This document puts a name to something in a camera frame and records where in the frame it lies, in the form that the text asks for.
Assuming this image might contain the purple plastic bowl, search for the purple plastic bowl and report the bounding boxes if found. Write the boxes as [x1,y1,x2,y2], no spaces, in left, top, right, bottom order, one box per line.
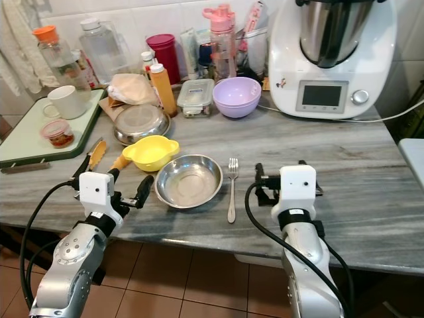
[213,76,262,119]

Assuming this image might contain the shallow stainless steel bowl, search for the shallow stainless steel bowl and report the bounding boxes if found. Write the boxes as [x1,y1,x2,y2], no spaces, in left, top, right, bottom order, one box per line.
[155,154,224,210]

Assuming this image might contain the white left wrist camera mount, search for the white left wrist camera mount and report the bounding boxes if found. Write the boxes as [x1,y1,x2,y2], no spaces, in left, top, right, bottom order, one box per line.
[78,172,115,219]

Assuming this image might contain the orange plastic handle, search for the orange plastic handle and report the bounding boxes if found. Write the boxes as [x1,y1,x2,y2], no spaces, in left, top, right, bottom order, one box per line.
[111,154,130,172]

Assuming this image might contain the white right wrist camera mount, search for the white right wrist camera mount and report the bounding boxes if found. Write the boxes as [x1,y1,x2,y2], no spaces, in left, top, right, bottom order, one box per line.
[278,164,317,213]

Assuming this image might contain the brown wooden stick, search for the brown wooden stick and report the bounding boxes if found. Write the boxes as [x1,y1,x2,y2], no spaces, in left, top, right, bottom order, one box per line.
[0,159,54,174]

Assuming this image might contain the pale green tray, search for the pale green tray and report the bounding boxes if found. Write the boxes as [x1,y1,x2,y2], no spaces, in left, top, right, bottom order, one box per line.
[0,88,105,168]

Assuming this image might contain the dark blue jar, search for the dark blue jar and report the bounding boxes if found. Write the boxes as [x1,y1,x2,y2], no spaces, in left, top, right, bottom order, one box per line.
[195,43,214,79]

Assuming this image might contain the red and white snack packet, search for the red and white snack packet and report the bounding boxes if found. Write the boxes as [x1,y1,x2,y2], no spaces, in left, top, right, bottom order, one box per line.
[238,0,270,79]

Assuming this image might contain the orange sauce squeeze bottle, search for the orange sauce squeeze bottle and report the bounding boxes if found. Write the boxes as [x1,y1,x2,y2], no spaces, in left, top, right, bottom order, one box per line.
[148,58,178,118]

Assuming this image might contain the clear bottle with white cap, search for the clear bottle with white cap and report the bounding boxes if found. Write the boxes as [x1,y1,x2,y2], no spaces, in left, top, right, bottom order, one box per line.
[78,18,130,85]

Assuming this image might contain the white ceramic mug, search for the white ceramic mug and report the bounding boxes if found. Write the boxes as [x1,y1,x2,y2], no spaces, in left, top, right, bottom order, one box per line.
[42,85,87,121]

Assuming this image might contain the white foil packet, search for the white foil packet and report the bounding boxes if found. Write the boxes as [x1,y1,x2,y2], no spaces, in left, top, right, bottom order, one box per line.
[179,28,199,79]

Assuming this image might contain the white power cable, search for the white power cable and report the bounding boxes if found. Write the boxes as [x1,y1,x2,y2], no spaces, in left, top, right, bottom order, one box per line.
[257,98,424,125]

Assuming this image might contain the white folding table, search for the white folding table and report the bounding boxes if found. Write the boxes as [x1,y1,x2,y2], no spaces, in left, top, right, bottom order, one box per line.
[399,138,424,193]

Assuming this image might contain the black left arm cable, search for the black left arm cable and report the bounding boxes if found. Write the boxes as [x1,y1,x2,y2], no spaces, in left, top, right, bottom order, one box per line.
[19,180,79,312]

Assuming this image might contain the white kitchen cooking machine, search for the white kitchen cooking machine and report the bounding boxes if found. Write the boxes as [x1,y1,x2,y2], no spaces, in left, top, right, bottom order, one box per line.
[267,0,405,121]

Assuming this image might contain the grey marble top table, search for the grey marble top table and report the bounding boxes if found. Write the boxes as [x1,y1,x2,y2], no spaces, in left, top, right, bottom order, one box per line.
[0,86,424,276]

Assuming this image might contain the maroon plastic cup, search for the maroon plastic cup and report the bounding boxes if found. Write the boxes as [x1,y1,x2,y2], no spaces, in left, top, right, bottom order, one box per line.
[146,34,180,85]

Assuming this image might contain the cream hanging towel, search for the cream hanging towel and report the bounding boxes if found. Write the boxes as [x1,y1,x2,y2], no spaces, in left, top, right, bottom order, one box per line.
[0,0,50,100]

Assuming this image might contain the pink drinking bottle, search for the pink drinking bottle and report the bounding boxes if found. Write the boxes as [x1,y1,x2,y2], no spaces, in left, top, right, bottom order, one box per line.
[202,3,238,81]

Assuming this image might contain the small bottle with white cap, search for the small bottle with white cap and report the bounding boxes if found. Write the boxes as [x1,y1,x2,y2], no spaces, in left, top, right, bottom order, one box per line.
[140,51,156,80]

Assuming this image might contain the orange and black kitchen utensil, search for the orange and black kitchen utensil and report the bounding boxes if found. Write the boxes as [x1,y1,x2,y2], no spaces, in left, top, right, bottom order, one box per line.
[73,138,107,181]

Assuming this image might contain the small tub with red food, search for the small tub with red food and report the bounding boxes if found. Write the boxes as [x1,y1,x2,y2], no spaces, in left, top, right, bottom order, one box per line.
[40,119,75,148]

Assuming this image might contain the clear bottle with orange cap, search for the clear bottle with orange cap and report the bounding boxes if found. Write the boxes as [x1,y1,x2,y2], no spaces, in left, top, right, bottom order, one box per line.
[33,25,90,93]

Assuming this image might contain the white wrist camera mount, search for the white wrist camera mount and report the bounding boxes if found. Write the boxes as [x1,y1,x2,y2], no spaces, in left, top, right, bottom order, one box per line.
[278,164,317,213]
[78,172,115,219]

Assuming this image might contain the clear lidded food container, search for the clear lidded food container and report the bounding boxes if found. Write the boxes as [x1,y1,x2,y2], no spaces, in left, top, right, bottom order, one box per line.
[177,78,215,118]

